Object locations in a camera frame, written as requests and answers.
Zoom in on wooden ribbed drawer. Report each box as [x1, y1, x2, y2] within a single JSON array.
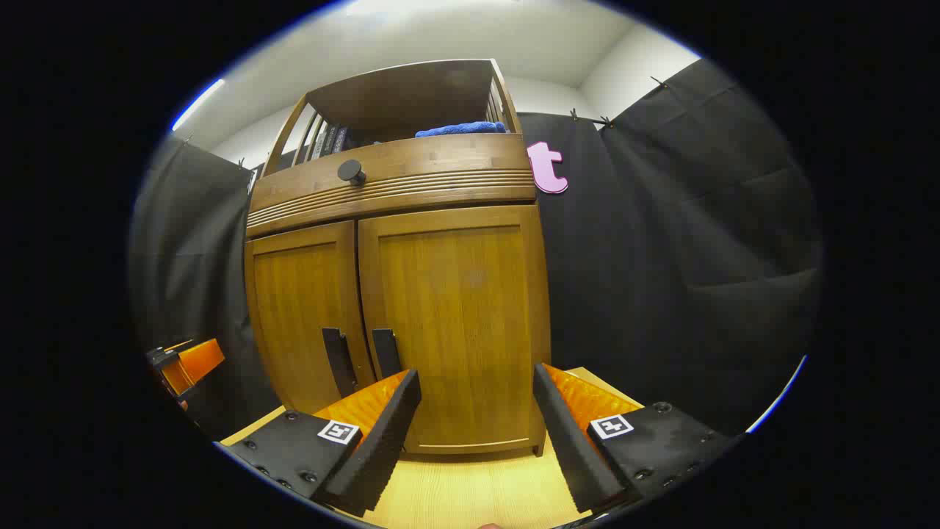
[[246, 134, 537, 237]]

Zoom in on wooden double-door shoe cabinet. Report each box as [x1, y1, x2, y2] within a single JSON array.
[[244, 59, 552, 458]]

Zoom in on blue folded cloth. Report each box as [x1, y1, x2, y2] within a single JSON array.
[[415, 121, 507, 139]]

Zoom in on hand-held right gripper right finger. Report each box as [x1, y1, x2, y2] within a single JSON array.
[[533, 363, 744, 514]]

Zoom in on wooden cabinet door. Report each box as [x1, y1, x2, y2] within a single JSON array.
[[357, 204, 552, 450], [245, 220, 377, 416]]

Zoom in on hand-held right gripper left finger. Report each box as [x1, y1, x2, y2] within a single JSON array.
[[220, 369, 422, 518]]

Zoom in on black door handle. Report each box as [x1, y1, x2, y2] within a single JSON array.
[[371, 328, 403, 379], [322, 327, 358, 397]]

